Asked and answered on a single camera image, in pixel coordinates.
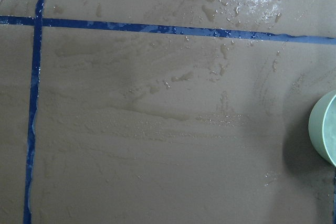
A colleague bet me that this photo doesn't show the light green bowl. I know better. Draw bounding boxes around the light green bowl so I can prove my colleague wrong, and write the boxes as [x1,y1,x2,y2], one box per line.
[308,90,335,167]

